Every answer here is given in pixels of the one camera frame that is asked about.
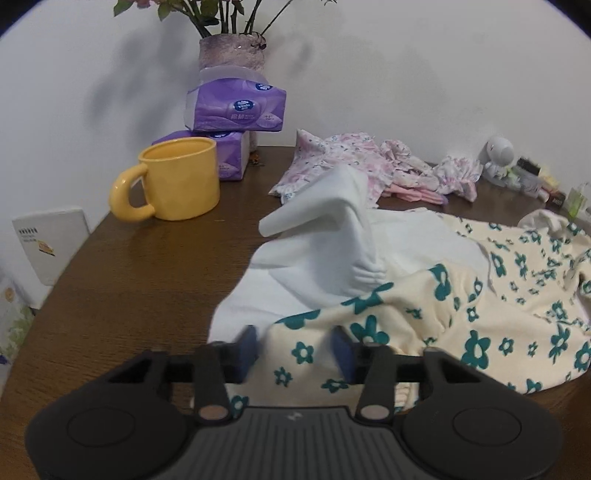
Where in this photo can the yellow ceramic mug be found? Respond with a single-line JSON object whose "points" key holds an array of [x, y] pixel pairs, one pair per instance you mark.
{"points": [[184, 180]]}

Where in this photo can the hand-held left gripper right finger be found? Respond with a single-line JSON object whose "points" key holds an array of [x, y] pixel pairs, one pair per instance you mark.
{"points": [[344, 359]]}

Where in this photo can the grey printed tin box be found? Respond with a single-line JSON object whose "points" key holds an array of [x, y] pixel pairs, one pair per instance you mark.
{"points": [[526, 181]]}

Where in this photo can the dried rose bouquet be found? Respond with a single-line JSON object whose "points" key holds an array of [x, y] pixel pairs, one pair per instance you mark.
{"points": [[221, 14]]}

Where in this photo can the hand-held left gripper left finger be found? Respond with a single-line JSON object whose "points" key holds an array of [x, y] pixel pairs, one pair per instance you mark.
{"points": [[244, 354]]}

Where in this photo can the pink socks with purple cuffs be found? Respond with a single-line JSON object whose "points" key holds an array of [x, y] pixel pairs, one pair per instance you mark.
{"points": [[415, 193]]}

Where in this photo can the cream garment with teal flowers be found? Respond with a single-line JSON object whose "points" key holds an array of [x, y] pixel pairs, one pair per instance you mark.
{"points": [[461, 304]]}

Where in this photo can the mottled purple vase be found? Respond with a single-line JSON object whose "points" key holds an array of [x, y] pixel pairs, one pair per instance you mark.
{"points": [[231, 53]]}

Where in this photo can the green liquid bottle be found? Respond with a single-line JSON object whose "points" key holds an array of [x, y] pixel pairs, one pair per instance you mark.
{"points": [[579, 199]]}

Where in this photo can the white robot-shaped speaker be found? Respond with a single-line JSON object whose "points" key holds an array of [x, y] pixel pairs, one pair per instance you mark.
{"points": [[497, 159]]}

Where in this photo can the pink floral garment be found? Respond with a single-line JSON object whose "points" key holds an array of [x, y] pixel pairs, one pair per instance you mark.
{"points": [[341, 157]]}

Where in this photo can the black charger block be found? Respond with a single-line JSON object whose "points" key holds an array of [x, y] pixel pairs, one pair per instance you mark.
{"points": [[528, 165]]}

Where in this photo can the yellow round container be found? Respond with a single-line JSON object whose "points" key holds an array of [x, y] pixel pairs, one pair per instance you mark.
{"points": [[549, 177]]}

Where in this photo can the purple tissue pack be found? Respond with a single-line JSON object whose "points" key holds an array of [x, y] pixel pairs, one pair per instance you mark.
{"points": [[228, 154], [235, 106]]}

